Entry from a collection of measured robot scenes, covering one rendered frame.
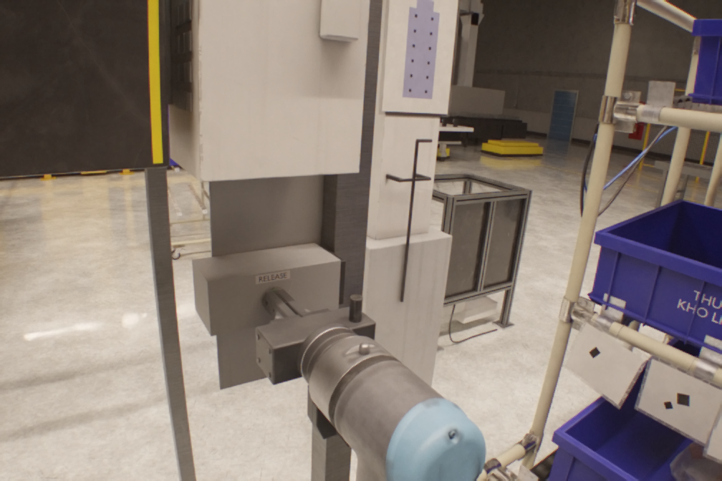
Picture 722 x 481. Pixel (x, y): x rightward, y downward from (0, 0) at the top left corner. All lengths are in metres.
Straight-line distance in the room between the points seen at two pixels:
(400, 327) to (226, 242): 1.23
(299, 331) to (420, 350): 1.47
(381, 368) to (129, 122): 0.32
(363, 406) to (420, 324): 1.50
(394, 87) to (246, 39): 1.17
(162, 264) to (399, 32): 1.04
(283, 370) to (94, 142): 0.29
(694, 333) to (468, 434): 0.60
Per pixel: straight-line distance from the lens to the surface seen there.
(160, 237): 1.17
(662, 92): 0.89
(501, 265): 2.95
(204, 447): 2.11
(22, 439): 2.39
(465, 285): 2.77
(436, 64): 1.73
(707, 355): 0.92
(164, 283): 1.22
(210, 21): 0.48
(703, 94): 0.87
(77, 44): 0.47
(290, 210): 0.72
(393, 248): 1.66
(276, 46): 0.50
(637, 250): 0.90
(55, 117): 0.47
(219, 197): 0.67
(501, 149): 12.48
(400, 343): 1.88
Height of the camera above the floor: 1.43
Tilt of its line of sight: 18 degrees down
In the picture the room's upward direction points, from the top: 4 degrees clockwise
